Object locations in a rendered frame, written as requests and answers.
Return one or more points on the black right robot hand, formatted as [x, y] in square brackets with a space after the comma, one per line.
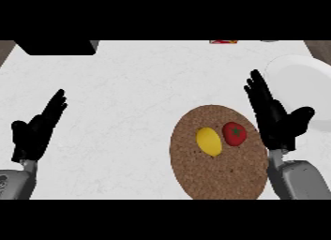
[274, 122]

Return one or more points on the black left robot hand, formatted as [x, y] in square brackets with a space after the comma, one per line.
[33, 132]

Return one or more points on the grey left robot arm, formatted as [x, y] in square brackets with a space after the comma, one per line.
[11, 182]

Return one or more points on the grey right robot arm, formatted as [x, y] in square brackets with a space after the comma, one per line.
[294, 176]

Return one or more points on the white plate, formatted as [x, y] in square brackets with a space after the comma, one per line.
[308, 90]

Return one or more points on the yellow lemon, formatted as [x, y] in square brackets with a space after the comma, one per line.
[209, 141]

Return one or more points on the round brown cork placemat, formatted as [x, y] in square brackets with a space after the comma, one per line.
[218, 153]

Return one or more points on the red tomato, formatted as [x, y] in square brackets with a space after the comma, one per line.
[234, 133]

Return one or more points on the black box appliance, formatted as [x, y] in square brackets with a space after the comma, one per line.
[56, 47]

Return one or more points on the red and yellow object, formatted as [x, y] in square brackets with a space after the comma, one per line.
[223, 41]

